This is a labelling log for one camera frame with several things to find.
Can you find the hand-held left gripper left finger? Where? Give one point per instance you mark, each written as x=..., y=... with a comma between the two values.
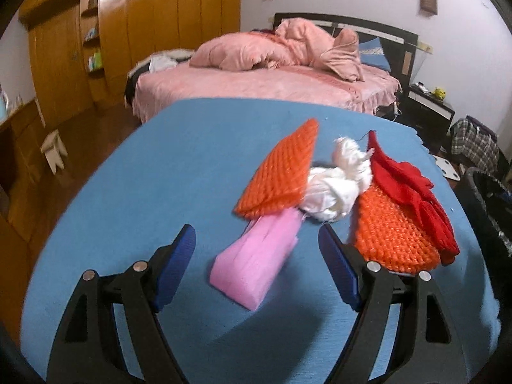
x=176, y=264

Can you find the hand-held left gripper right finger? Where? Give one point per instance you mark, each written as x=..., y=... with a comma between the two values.
x=340, y=268

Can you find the orange mesh foam sheet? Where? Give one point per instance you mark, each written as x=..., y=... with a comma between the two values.
x=392, y=232
x=280, y=172

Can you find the white cloth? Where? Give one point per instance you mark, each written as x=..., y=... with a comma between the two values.
x=336, y=192

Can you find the pink foam block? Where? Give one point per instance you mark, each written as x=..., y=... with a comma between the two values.
x=256, y=268

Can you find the red cloth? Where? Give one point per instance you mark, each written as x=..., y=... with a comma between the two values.
x=404, y=180

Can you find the trash bin with black bag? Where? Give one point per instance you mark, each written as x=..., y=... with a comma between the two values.
x=488, y=216

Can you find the blue tablecloth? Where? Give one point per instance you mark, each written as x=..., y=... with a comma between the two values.
x=160, y=176

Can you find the white bathroom scale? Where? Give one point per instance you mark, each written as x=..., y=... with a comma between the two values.
x=450, y=168

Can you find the beige wooden stool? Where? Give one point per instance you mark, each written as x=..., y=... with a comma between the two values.
x=54, y=152

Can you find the white power strip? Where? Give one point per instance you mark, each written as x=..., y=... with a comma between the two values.
x=396, y=108

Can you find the dark nightstand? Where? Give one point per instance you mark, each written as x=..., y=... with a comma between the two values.
x=428, y=116

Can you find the plaid cloth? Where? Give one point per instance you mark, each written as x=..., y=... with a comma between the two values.
x=474, y=146

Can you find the wooden low cabinet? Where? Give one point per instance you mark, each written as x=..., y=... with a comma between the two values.
x=16, y=168

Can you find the bed with pink sheet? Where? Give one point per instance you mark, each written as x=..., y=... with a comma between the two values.
x=260, y=84

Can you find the white remote control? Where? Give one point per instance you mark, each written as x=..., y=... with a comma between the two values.
x=420, y=86

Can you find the dark jacket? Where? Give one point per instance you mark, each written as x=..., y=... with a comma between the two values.
x=480, y=124

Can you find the yellow plush toy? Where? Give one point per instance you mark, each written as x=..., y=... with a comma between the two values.
x=439, y=92

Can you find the pile of light clothes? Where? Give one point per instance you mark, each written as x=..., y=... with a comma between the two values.
x=160, y=62

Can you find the blue pillow with white band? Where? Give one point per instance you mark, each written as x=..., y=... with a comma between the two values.
x=374, y=52

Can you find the pink duvet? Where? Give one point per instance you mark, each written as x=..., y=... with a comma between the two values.
x=240, y=52

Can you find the wooden wardrobe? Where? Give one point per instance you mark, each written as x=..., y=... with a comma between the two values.
x=160, y=28

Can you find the dark wooden headboard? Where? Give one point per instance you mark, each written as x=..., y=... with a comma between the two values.
x=392, y=36

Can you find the small shelf bottles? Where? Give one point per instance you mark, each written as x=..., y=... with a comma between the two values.
x=91, y=34

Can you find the dark purple garment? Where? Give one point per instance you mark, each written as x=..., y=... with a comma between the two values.
x=260, y=31

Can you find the beige wall socket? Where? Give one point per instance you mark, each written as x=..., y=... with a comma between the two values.
x=424, y=47

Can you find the large wooden wall lamp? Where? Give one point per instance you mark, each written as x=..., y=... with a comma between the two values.
x=428, y=2

